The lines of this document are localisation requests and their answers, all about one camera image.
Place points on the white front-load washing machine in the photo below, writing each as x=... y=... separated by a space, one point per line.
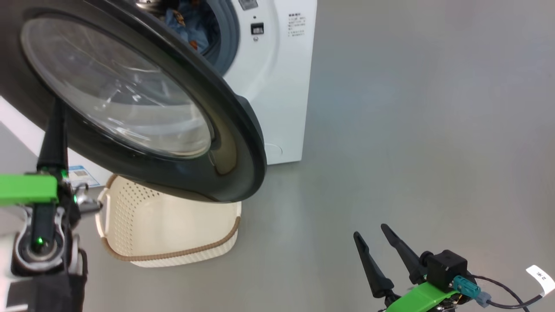
x=282 y=86

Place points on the blue printed garment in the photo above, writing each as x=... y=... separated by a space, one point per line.
x=195 y=26

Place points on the cream perforated laundry basket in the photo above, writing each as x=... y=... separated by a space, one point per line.
x=173 y=229

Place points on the small printed text sticker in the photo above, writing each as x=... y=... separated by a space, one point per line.
x=296 y=25

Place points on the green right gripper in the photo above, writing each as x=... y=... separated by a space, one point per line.
x=422 y=299

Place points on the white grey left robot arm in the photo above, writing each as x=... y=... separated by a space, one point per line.
x=43 y=251

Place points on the black round glass washer door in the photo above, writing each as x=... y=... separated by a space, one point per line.
x=130 y=86

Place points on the blue energy label sticker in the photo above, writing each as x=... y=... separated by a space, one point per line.
x=82 y=175

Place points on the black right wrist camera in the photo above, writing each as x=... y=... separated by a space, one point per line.
x=448 y=268

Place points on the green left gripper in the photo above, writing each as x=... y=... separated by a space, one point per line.
x=26 y=189

